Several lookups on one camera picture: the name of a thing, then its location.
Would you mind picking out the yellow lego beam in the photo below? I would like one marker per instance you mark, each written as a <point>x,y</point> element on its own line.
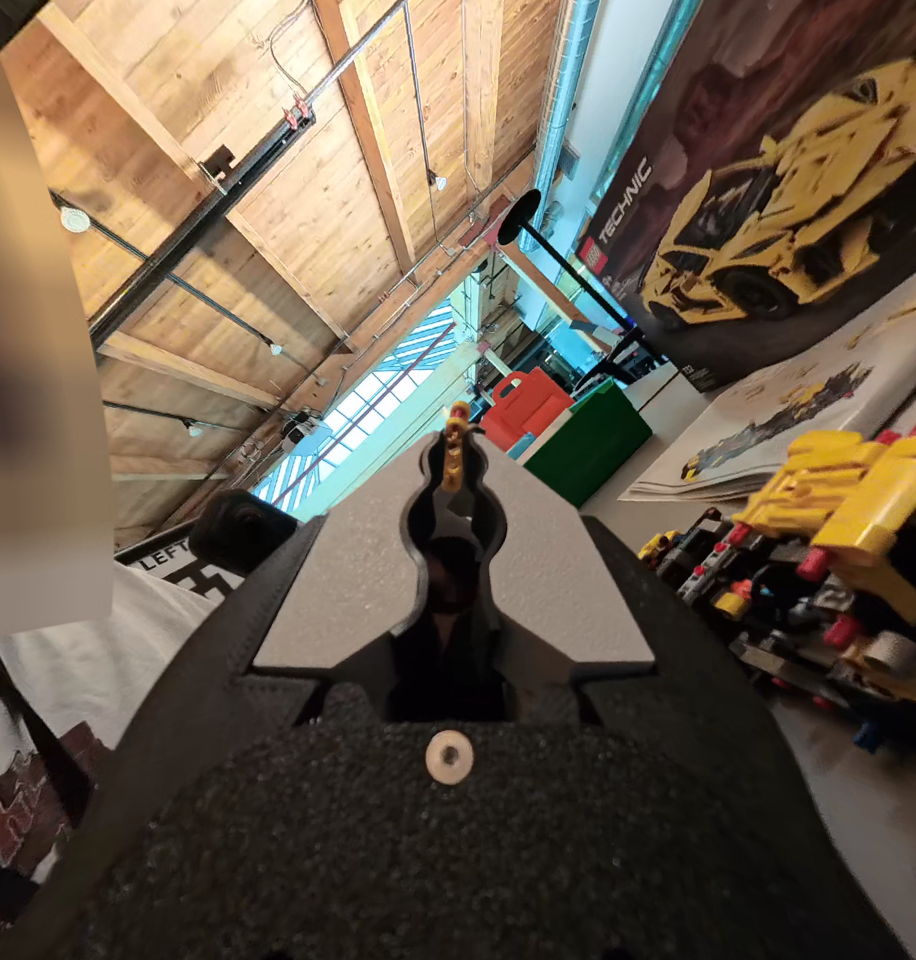
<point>455,450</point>

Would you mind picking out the lego instruction booklet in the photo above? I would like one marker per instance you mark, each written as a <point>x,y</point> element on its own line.
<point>803,405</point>

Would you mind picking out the silver air duct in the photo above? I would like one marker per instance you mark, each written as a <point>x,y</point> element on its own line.
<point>570,90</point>

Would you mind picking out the green storage bin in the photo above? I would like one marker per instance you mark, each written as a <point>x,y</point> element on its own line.
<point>593,442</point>

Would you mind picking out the black ceiling rail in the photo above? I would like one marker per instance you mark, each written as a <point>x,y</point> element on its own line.
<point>202,202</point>

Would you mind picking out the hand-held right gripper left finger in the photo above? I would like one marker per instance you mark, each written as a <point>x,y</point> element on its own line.
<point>338,592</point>

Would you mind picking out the lego set box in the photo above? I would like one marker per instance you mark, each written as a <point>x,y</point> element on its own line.
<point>765,187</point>

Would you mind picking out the orange plastic case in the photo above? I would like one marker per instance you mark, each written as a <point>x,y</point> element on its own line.
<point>525,409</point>

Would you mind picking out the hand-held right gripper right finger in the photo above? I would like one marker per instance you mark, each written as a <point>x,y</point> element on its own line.
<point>570,592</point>

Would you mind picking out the lego car chassis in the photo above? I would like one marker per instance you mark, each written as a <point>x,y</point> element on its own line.
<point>840,525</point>

